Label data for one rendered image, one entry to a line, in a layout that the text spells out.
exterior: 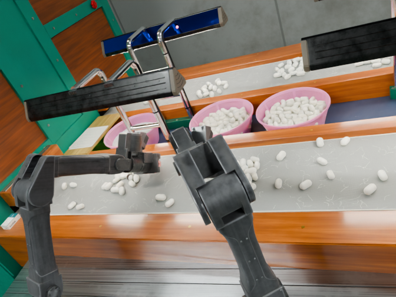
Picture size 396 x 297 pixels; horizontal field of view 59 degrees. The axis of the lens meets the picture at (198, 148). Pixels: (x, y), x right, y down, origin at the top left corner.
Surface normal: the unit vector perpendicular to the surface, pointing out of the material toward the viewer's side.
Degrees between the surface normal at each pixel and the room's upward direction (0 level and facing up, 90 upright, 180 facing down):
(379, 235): 0
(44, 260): 84
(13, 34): 90
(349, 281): 0
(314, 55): 58
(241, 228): 86
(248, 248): 86
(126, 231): 0
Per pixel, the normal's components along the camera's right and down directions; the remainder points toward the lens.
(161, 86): -0.42, 0.10
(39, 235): 0.76, 0.07
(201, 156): 0.09, -0.01
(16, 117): 0.90, -0.09
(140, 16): -0.23, 0.61
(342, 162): -0.33, -0.79
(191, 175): -0.11, -0.40
